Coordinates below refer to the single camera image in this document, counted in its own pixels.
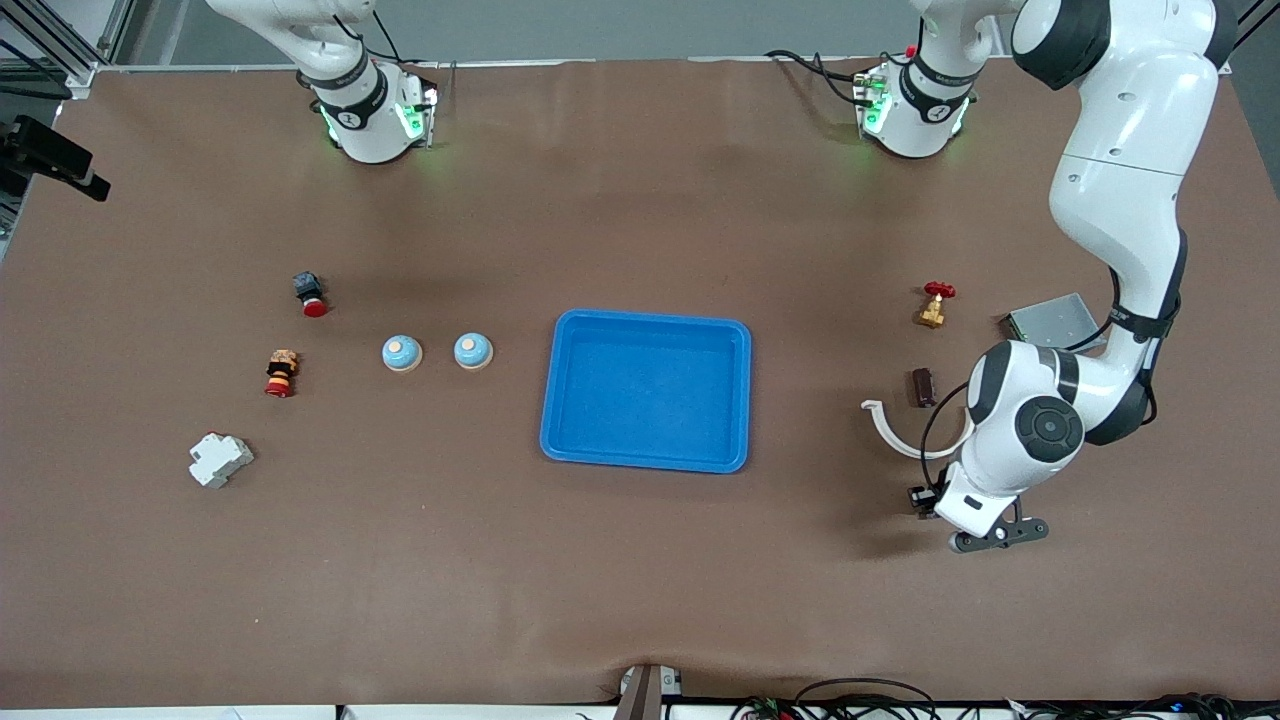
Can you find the grey metal table bracket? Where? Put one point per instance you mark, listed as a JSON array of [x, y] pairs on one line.
[[640, 695]]

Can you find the grey metal box module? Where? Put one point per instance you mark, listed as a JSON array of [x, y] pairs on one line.
[[1050, 320]]

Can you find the white circuit breaker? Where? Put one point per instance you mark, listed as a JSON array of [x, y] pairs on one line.
[[220, 460]]

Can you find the blue plastic tray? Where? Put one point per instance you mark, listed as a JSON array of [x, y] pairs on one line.
[[645, 395]]

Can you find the red emergency stop button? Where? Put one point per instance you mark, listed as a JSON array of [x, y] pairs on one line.
[[310, 292]]

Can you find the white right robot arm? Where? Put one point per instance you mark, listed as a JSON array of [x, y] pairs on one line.
[[350, 110]]

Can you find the light blue call bell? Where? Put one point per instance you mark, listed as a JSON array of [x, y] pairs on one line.
[[473, 351], [402, 353]]

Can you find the red yellow black stacked switch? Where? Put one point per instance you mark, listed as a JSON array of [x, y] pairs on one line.
[[281, 374]]

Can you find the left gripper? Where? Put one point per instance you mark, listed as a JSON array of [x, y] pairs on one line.
[[921, 498]]

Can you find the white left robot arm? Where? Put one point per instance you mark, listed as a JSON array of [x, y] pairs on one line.
[[1120, 150]]

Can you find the aluminium frame profile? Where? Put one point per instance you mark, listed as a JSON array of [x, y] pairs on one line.
[[1250, 23], [60, 55]]

